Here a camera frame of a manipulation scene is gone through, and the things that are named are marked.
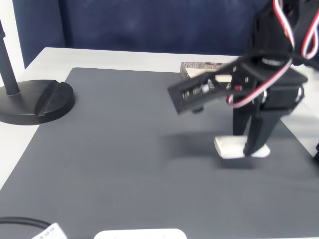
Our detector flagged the white rectangular eraser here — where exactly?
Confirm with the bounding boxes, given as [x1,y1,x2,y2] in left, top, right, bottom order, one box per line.
[214,135,271,160]

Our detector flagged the bark-patterned open cardboard box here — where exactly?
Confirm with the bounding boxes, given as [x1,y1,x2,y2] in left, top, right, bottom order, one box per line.
[179,61,235,83]

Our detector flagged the grey desk mat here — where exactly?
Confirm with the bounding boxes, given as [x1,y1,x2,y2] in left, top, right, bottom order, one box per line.
[0,67,319,239]

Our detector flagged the dark blue curtain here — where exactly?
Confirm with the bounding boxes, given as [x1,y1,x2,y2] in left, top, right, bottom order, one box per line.
[12,0,319,68]

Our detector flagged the white flat device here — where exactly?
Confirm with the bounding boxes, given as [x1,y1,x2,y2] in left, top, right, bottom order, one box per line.
[93,228,187,239]

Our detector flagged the black round-base stand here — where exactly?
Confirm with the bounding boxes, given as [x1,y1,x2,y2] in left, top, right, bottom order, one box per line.
[0,14,76,126]

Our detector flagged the white printed label tag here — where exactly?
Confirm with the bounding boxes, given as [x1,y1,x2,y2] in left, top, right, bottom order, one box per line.
[31,223,68,239]

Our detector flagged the red white servo cable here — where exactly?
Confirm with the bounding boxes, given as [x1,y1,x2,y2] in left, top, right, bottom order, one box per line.
[226,0,319,108]

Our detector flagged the black camera cable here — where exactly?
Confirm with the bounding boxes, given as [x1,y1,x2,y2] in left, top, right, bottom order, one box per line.
[214,51,319,77]

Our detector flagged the thin black cable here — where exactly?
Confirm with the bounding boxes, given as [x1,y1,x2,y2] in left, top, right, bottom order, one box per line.
[0,217,50,232]

